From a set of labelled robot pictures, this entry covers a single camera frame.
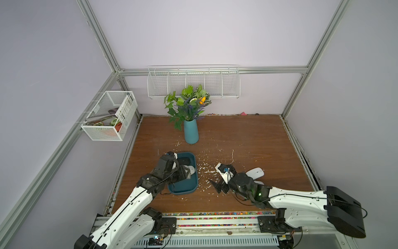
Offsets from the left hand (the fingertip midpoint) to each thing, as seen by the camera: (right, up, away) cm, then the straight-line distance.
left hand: (187, 172), depth 78 cm
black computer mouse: (-4, +3, +16) cm, 16 cm away
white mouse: (+1, -3, +13) cm, 13 cm away
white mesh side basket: (-37, +28, -4) cm, 47 cm away
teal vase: (0, +21, +19) cm, 28 cm away
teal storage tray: (+1, -8, +4) cm, 9 cm away
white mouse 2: (+38, -3, +11) cm, 40 cm away
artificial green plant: (-1, +34, +4) cm, 34 cm away
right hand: (+14, +1, -1) cm, 14 cm away
